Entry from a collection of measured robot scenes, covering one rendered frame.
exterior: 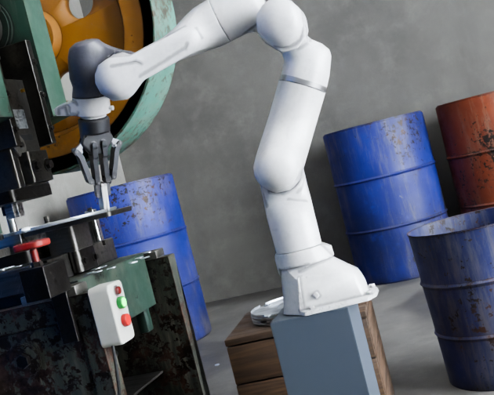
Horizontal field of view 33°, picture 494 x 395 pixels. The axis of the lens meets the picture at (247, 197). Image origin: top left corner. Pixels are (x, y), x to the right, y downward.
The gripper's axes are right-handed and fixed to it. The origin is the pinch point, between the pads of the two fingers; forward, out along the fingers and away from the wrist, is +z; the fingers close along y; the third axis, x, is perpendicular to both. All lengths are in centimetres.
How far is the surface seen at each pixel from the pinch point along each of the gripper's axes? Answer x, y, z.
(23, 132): 20.0, -11.5, -15.4
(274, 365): -17, 37, 54
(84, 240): 3.1, -5.3, 11.2
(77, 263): -1.1, -9.4, 15.2
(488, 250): -39, 97, 30
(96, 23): 45, 22, -38
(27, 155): 12.5, -13.7, -11.0
